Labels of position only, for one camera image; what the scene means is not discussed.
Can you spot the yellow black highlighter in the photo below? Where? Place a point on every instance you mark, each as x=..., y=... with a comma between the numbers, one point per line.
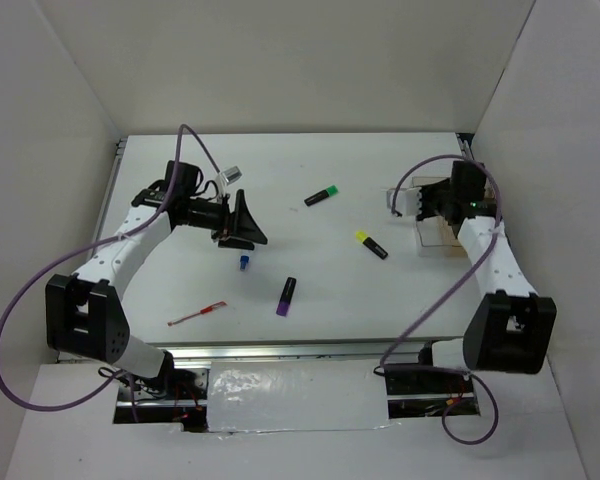
x=368, y=242

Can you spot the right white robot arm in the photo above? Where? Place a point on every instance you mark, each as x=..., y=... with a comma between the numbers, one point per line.
x=512, y=326

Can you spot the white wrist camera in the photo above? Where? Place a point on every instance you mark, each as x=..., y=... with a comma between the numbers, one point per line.
x=226, y=178
x=404, y=201

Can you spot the purple black highlighter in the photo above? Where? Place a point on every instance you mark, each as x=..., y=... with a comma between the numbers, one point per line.
x=286, y=297

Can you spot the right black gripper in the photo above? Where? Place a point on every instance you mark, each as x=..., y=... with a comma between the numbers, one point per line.
x=424, y=212

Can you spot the aluminium front rail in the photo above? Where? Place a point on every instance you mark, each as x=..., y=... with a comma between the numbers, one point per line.
x=373, y=348

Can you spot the green black highlighter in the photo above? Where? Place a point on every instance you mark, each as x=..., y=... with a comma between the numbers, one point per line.
x=321, y=195

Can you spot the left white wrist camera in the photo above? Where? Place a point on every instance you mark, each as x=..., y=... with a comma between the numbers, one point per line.
x=226, y=178

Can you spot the red gel pen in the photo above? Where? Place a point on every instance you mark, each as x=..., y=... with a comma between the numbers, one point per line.
x=204, y=311

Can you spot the white taped front panel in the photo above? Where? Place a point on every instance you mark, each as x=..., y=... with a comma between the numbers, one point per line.
x=320, y=395

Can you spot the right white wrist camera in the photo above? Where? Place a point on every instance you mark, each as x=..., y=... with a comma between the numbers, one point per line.
x=404, y=201

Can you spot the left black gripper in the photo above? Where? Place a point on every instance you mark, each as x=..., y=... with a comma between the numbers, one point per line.
x=244, y=227

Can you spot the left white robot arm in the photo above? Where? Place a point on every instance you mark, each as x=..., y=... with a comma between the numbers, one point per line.
x=84, y=313

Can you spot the clear plastic organizer tray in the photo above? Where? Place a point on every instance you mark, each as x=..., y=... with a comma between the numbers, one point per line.
x=434, y=237

